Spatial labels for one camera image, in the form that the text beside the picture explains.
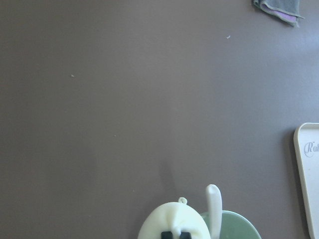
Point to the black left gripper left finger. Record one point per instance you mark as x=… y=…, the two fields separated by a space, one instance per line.
x=166 y=235

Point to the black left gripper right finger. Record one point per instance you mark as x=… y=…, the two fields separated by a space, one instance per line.
x=185 y=235

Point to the white ceramic spoon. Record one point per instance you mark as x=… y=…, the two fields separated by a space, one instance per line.
x=214 y=204

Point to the light green bowl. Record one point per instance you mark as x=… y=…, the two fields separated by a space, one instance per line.
x=236 y=226

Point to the white rabbit tray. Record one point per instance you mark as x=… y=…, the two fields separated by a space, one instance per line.
x=306 y=142

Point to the grey folded cloth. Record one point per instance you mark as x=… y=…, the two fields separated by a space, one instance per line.
x=285 y=10

